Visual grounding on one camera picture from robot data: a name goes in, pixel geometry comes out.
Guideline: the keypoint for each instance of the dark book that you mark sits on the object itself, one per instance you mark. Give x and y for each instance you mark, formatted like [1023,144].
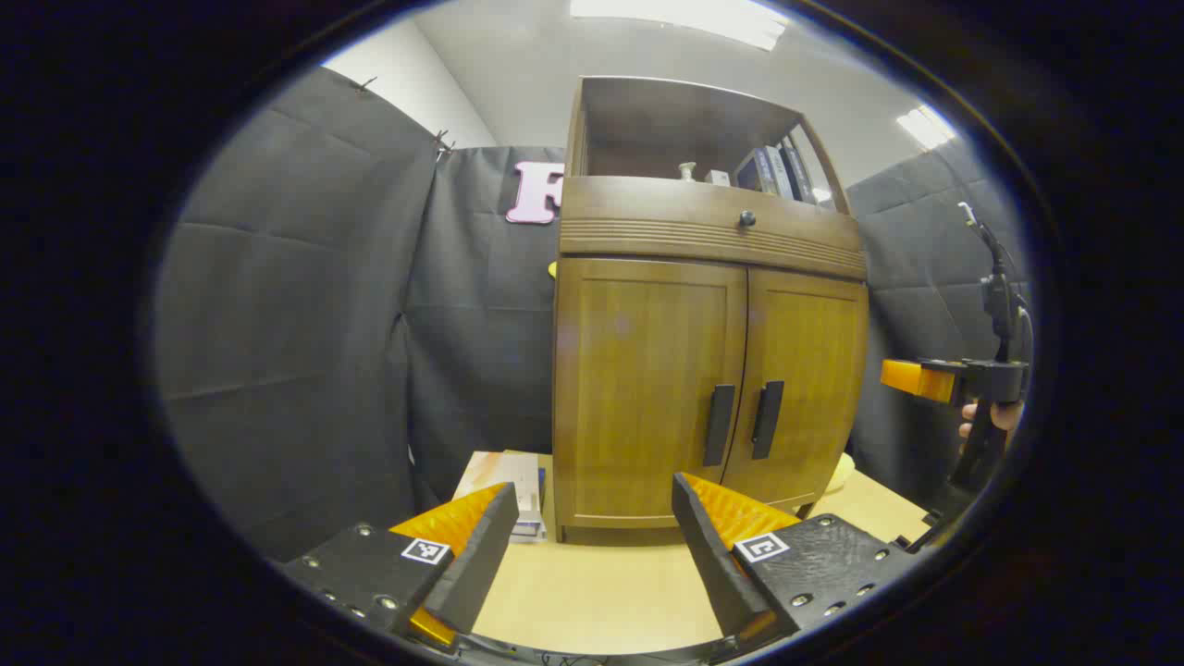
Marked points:
[800,174]

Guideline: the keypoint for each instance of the large ceiling light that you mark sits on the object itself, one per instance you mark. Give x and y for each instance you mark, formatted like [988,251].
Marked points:
[684,17]

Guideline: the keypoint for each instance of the black backdrop cloth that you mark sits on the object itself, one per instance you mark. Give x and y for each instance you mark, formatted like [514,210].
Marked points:
[305,324]

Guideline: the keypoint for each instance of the grey book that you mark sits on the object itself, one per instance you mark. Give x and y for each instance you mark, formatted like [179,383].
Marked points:
[779,174]

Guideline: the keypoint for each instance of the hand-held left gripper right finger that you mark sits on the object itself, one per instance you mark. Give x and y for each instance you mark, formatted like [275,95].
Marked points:
[712,555]

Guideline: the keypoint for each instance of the wooden shoe cabinet door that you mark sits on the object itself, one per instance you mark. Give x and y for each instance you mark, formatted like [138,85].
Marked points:
[638,370]
[819,370]

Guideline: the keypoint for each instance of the wooden cabinet drawer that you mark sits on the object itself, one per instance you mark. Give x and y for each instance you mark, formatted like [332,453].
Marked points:
[647,213]

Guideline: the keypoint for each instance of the navy blue book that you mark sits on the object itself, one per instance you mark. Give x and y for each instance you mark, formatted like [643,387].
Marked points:
[754,171]

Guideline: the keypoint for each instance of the small white box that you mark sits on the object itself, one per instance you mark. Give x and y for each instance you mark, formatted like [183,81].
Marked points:
[718,178]

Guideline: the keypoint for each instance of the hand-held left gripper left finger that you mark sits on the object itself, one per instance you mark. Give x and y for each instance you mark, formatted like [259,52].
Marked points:
[476,555]

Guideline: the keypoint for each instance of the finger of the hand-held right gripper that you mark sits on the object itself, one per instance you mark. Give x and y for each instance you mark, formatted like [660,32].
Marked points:
[916,377]

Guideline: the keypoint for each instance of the wooden double-door shoe cabinet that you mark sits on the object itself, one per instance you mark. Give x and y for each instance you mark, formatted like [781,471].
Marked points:
[638,116]

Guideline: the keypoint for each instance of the small stack of books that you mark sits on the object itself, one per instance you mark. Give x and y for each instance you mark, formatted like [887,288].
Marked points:
[504,481]

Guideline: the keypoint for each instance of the small ceiling light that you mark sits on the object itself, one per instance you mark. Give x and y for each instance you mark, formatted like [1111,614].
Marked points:
[925,127]

